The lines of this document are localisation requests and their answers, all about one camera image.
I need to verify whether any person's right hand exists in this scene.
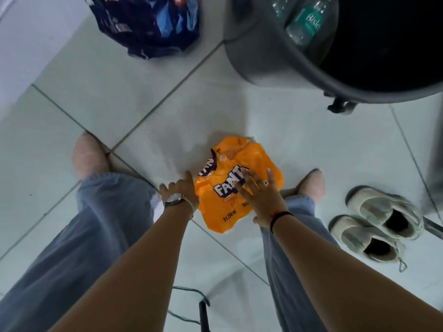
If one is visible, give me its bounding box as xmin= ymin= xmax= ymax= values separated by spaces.
xmin=235 ymin=168 xmax=290 ymax=229

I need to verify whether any person's left hand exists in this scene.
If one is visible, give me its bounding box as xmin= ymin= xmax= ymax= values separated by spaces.
xmin=159 ymin=171 xmax=200 ymax=212

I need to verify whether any orange plastic wrapper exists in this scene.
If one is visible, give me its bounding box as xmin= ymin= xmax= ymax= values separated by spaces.
xmin=194 ymin=136 xmax=284 ymax=234

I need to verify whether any person's left forearm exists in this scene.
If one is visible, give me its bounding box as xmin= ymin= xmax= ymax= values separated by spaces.
xmin=48 ymin=203 xmax=194 ymax=332

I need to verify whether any person's right forearm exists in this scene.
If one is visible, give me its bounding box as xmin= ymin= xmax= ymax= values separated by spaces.
xmin=272 ymin=215 xmax=443 ymax=332

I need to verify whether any silver wristwatch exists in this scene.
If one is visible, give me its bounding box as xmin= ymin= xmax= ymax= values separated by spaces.
xmin=163 ymin=193 xmax=195 ymax=218

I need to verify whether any black and red wristband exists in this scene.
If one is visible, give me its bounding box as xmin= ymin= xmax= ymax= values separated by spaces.
xmin=269 ymin=211 xmax=294 ymax=234

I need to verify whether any person's right foot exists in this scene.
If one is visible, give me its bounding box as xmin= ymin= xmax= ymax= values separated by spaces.
xmin=280 ymin=169 xmax=326 ymax=204

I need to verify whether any person's foot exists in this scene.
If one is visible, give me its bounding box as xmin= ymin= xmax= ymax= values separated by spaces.
xmin=72 ymin=131 xmax=111 ymax=180
xmin=280 ymin=169 xmax=326 ymax=204

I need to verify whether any person's right trouser leg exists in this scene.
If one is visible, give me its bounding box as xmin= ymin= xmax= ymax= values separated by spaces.
xmin=260 ymin=195 xmax=341 ymax=332

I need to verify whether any person's trouser leg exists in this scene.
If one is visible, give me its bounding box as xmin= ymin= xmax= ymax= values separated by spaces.
xmin=260 ymin=195 xmax=341 ymax=332
xmin=0 ymin=173 xmax=164 ymax=332

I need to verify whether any person's left foot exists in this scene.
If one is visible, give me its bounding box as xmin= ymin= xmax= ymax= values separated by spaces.
xmin=72 ymin=131 xmax=111 ymax=180

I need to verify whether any white sneaker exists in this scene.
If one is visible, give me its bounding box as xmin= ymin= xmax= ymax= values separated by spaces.
xmin=345 ymin=185 xmax=425 ymax=241
xmin=328 ymin=214 xmax=408 ymax=273

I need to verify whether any black rod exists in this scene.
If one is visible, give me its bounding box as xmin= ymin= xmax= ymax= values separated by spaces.
xmin=199 ymin=299 xmax=212 ymax=332

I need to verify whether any person's left trouser leg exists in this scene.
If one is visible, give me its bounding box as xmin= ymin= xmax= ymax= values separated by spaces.
xmin=0 ymin=173 xmax=164 ymax=332

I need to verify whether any black bin pedal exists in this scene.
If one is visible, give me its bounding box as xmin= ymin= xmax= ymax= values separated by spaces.
xmin=327 ymin=97 xmax=359 ymax=116

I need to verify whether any grey trash bin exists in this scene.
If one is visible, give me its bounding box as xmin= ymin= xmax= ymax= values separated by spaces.
xmin=223 ymin=0 xmax=443 ymax=104

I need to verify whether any dark blue plastic bag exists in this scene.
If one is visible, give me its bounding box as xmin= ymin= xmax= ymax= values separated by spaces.
xmin=83 ymin=0 xmax=201 ymax=60

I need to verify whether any clear plastic water bottle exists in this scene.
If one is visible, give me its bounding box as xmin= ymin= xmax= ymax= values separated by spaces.
xmin=271 ymin=0 xmax=333 ymax=46

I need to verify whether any grey metal bar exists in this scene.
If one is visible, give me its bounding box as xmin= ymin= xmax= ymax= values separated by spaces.
xmin=422 ymin=216 xmax=443 ymax=241

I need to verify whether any black bin liner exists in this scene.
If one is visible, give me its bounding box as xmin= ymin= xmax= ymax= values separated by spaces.
xmin=318 ymin=0 xmax=443 ymax=92

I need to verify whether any thin dark cable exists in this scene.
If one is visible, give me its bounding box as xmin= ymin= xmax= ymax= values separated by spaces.
xmin=167 ymin=286 xmax=212 ymax=325

